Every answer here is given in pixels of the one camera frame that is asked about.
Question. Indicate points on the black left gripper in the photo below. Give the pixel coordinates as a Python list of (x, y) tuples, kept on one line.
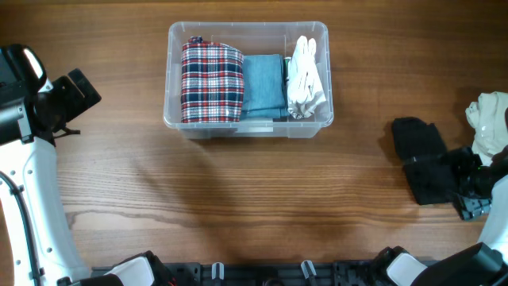
[(79, 102)]

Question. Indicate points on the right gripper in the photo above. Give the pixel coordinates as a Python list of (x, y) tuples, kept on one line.
[(460, 160)]

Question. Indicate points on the plaid flannel cloth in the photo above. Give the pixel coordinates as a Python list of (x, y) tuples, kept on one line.
[(212, 88)]

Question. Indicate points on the white printed cloth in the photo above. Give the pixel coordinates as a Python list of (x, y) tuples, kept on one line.
[(305, 92)]

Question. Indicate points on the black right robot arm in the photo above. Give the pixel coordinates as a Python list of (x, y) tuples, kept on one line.
[(484, 263)]

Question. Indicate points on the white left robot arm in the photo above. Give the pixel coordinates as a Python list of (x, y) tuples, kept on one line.
[(44, 252)]

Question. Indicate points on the folded black cloth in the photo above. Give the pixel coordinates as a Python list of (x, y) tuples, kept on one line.
[(420, 148)]

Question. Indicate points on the crumpled cream cloth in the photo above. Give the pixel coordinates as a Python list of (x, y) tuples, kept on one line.
[(487, 116)]

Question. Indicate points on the clear plastic storage box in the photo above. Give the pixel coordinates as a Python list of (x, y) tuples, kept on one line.
[(251, 38)]

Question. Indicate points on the folded blue cloth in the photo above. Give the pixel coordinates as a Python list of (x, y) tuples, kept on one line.
[(264, 87)]

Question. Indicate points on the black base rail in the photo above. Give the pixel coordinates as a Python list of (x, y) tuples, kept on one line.
[(337, 273)]

